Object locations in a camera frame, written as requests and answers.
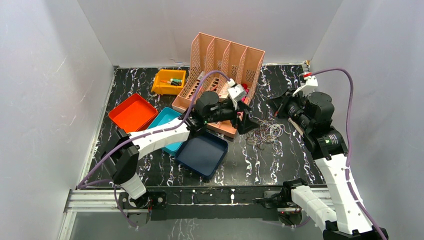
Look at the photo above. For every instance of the red black bottle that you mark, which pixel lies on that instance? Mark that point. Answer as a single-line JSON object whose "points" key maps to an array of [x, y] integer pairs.
{"points": [[245, 87]]}

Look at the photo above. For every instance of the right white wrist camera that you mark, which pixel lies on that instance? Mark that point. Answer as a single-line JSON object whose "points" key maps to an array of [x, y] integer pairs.
{"points": [[310, 85]]}

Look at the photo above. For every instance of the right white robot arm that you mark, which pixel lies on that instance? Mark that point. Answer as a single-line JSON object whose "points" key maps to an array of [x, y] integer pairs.
{"points": [[347, 218]]}

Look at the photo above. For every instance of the white pink box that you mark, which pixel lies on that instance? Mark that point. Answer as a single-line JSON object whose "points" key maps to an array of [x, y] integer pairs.
{"points": [[223, 93]]}

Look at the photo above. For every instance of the peach file organizer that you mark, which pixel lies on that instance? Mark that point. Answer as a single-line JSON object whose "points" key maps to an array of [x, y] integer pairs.
{"points": [[208, 53]]}

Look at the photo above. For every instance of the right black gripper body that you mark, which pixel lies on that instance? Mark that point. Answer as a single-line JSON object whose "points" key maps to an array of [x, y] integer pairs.
{"points": [[295, 109]]}

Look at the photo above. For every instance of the markers in yellow bin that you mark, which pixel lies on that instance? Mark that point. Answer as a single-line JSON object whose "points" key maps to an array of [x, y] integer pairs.
{"points": [[172, 81]]}

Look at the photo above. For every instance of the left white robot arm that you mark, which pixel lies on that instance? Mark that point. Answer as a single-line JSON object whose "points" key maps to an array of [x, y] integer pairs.
{"points": [[123, 153]]}

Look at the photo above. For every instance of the brown book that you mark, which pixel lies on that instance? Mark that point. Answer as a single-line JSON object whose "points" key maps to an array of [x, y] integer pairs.
{"points": [[297, 127]]}

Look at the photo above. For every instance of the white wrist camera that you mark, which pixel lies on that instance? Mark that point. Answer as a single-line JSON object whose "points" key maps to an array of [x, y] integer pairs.
{"points": [[310, 85], [236, 91]]}

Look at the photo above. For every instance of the orange plastic tray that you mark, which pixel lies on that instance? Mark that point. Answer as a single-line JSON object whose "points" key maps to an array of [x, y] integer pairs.
{"points": [[133, 114]]}

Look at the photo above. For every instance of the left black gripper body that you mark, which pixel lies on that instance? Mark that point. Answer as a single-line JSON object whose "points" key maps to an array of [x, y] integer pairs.
{"points": [[239, 115]]}

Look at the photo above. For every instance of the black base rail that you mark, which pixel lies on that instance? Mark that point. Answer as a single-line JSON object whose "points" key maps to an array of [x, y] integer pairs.
{"points": [[217, 202]]}

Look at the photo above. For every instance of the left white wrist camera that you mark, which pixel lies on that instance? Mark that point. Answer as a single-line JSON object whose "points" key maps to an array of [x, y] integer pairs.
{"points": [[236, 91]]}

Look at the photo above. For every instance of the yellow plastic bin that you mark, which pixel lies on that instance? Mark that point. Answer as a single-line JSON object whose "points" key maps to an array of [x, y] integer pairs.
{"points": [[166, 74]]}

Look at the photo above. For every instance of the dark blue plastic tray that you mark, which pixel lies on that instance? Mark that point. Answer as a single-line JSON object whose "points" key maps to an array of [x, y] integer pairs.
{"points": [[203, 154]]}

